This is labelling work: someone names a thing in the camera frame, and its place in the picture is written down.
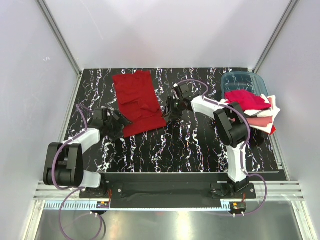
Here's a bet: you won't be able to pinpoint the right connector box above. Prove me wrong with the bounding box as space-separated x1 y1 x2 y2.
230 201 247 215

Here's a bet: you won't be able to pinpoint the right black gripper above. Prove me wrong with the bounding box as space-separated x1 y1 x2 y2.
161 96 184 121

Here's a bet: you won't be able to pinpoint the aluminium frame post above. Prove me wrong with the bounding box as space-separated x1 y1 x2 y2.
252 0 300 74
34 0 83 76

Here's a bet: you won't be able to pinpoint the front aluminium rail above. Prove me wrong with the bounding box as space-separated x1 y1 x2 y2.
33 181 305 201

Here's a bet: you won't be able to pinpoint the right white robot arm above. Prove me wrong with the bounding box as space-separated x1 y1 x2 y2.
162 80 251 199

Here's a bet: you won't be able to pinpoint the red t-shirt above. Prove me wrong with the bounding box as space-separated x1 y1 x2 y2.
112 70 167 138

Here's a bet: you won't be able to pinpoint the left aluminium frame post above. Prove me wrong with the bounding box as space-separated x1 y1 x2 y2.
34 0 83 76

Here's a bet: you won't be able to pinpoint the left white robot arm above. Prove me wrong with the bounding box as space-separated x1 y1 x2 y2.
43 108 133 198

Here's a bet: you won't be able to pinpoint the right aluminium frame post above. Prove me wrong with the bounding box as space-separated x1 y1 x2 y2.
252 0 300 74

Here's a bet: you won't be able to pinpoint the left connector box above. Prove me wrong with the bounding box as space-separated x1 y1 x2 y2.
96 200 111 209

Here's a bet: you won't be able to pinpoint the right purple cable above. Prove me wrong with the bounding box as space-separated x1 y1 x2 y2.
177 79 270 217

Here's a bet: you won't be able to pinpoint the connector box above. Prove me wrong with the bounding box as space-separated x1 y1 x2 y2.
230 201 247 215
96 200 111 209

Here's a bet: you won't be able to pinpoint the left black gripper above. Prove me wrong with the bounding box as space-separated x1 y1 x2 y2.
104 109 133 141

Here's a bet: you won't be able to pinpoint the clear blue plastic bin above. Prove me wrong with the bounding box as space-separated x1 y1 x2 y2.
221 71 268 97

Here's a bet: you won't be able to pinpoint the crimson t-shirt on pile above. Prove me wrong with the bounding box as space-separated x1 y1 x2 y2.
224 89 272 111

